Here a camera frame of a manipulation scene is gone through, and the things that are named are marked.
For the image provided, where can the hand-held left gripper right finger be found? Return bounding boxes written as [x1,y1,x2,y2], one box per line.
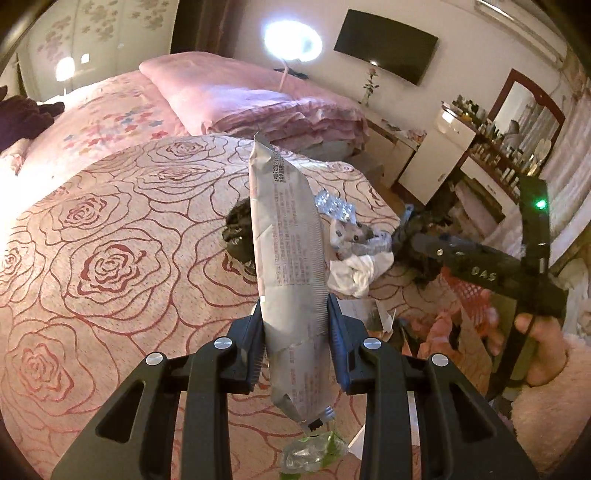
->
[325,293,541,480]

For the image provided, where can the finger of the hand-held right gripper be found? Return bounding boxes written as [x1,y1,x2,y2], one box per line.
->
[392,210,446,250]
[392,247,446,283]

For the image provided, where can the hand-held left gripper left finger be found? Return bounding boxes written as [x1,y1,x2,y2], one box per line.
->
[51,302,266,480]

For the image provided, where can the clear plastic bag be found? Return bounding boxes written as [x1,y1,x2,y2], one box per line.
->
[329,217,393,254]

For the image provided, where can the silver foil snack wrapper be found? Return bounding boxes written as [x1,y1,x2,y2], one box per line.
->
[248,132,334,423]

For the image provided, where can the green pea snack packet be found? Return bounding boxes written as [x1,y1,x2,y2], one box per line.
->
[281,431,349,476]

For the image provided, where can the person's right forearm pink sleeve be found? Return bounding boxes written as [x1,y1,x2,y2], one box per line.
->
[508,332,591,472]

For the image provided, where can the person's right hand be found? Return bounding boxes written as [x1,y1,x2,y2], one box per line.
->
[482,307,571,388]

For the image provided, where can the crumpled white tissue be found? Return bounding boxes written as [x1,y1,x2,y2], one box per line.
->
[325,251,395,298]

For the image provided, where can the white dressing table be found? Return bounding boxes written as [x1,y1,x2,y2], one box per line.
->
[459,152,525,217]

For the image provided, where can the empty silver blister pack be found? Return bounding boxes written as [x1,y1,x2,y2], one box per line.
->
[314,188,356,220]

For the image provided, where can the white bedside table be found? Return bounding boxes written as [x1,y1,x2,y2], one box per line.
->
[365,115,421,185]

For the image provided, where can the crumpled black plastic bag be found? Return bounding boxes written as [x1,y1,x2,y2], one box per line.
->
[222,199,257,273]

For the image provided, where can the row of cosmetic bottles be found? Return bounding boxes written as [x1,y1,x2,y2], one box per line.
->
[455,95,546,195]

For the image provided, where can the artificial rose stem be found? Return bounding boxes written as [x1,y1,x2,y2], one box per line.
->
[362,65,382,107]

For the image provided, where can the red framed dresser mirror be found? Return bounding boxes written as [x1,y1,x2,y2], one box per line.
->
[487,69,566,153]

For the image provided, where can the folded pink quilt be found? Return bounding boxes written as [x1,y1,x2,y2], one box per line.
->
[139,52,370,148]

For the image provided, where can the pink floral bed sheet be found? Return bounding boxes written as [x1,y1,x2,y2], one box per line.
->
[18,71,190,176]

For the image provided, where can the dark plush toy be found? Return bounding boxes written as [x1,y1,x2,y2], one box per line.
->
[0,85,65,153]

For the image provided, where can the floral wardrobe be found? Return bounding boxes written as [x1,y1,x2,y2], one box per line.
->
[18,0,181,100]

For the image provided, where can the black wall television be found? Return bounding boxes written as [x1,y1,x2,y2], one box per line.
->
[333,8,439,86]

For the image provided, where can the ring light on stand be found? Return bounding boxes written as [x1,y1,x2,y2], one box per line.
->
[263,14,324,95]

